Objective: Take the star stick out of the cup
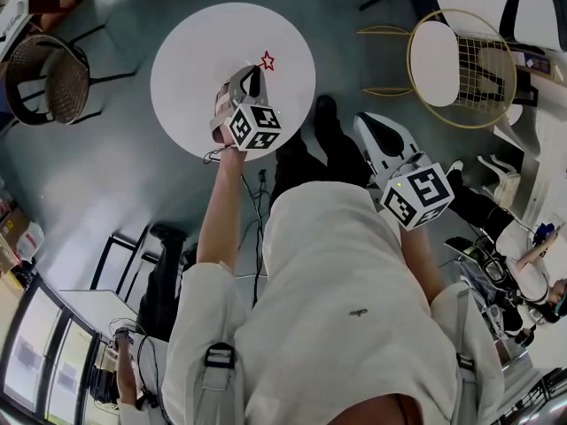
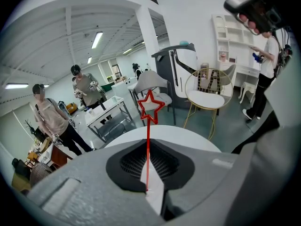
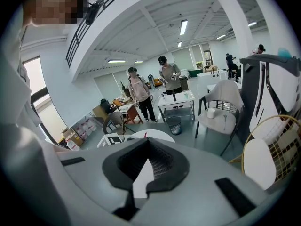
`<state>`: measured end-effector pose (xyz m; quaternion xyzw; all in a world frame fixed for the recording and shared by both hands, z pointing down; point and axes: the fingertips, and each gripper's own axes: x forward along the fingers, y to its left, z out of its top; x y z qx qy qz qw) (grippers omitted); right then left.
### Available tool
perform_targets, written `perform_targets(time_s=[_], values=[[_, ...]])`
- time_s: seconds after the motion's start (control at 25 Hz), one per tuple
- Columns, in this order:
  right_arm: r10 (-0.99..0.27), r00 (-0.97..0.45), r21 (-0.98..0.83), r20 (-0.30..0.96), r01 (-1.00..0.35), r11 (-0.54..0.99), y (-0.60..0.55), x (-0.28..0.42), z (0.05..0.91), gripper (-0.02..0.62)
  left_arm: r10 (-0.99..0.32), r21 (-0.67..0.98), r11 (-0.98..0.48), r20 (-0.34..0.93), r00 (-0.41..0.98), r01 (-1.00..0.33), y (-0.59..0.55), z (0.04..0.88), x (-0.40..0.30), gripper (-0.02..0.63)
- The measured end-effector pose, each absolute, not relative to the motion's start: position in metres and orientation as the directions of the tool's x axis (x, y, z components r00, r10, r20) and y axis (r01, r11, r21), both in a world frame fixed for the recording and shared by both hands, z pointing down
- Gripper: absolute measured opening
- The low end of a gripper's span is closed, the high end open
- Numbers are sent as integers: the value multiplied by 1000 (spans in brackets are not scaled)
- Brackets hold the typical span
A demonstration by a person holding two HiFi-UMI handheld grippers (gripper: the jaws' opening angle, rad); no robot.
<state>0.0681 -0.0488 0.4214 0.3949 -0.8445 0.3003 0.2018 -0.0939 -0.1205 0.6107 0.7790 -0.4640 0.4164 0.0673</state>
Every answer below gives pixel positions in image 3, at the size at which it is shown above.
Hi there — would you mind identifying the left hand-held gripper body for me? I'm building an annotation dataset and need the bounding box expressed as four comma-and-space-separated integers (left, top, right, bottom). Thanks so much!
96, 132, 139, 149

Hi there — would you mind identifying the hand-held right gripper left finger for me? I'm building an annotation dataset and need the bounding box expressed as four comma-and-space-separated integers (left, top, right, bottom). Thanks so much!
56, 137, 151, 226

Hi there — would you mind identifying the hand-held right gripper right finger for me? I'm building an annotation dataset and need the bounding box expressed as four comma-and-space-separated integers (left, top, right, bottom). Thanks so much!
131, 137, 269, 226

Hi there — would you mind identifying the brown wicker chair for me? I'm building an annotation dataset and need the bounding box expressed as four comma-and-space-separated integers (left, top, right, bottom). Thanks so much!
103, 112, 136, 135

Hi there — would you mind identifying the group of clear water jugs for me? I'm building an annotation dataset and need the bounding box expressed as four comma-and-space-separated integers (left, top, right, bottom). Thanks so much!
75, 121, 97, 137

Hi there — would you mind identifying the small wooden table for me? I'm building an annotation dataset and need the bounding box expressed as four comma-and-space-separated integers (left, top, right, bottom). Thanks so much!
112, 99, 144, 125

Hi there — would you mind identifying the black office chair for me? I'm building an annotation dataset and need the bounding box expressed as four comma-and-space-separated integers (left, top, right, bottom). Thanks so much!
100, 98, 114, 114

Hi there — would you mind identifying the cardboard box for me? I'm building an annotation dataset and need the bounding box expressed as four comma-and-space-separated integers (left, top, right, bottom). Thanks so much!
61, 128, 84, 147

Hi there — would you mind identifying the white jug with red label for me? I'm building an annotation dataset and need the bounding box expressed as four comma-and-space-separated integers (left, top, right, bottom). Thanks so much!
66, 139, 81, 151

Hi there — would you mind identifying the white round table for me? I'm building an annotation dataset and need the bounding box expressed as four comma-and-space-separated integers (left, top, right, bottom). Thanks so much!
124, 129, 176, 143

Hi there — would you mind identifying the potted plant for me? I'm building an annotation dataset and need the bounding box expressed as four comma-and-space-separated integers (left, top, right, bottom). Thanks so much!
119, 80, 130, 97

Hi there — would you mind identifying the black mesh waste bin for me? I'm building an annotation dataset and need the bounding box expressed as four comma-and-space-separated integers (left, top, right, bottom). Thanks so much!
166, 116, 182, 136

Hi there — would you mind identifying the person's white shirt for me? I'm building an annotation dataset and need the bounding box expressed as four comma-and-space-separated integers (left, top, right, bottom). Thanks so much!
0, 6, 71, 226

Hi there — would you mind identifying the grey shell chair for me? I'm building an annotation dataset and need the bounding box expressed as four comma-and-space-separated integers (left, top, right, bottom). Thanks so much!
195, 79, 245, 157

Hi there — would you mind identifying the black balcony railing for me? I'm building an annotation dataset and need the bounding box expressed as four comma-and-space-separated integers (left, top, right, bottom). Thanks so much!
65, 0, 139, 68

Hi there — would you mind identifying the white counter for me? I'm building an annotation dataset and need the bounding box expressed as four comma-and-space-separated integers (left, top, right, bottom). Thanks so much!
197, 70, 229, 84

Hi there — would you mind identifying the white and black machine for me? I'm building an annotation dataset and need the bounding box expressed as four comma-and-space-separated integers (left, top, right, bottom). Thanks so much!
239, 54, 301, 145

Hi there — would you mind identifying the person's face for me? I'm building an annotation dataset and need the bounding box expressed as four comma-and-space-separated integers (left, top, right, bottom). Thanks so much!
23, 0, 86, 28

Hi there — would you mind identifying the teal round object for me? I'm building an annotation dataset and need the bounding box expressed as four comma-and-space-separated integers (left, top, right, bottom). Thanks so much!
278, 47, 293, 57

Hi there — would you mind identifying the gold wire chair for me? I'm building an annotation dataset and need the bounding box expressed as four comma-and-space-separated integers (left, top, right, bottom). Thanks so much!
228, 115, 301, 191

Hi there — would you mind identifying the white metal-frame table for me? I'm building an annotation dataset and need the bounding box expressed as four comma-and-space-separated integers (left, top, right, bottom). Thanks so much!
157, 90, 196, 123

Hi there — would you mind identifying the black head-worn camera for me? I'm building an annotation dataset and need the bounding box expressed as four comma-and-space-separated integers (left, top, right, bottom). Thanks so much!
85, 0, 104, 25

